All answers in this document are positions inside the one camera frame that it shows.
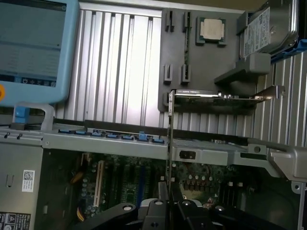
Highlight green motherboard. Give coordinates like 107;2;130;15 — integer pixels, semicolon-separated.
71;153;267;218

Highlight white expansion slot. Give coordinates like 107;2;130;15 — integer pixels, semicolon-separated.
94;160;106;208

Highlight grey open PC case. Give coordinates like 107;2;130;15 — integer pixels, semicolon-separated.
0;102;307;230

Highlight grey parts rack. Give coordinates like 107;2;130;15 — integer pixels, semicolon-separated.
157;7;273;115

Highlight grey power supply unit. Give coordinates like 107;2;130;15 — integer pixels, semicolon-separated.
0;143;44;230

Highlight silver CPU chip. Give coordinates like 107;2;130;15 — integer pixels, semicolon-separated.
200;18;228;45

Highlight light blue teach pendant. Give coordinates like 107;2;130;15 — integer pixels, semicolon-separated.
0;0;80;106

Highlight blue plastic disk carrier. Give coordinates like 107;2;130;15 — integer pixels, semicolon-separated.
270;38;307;65

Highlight silver hard disk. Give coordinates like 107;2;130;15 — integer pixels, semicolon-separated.
241;0;300;60

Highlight graphics card with metal bracket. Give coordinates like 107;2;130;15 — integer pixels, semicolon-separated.
169;84;286;109

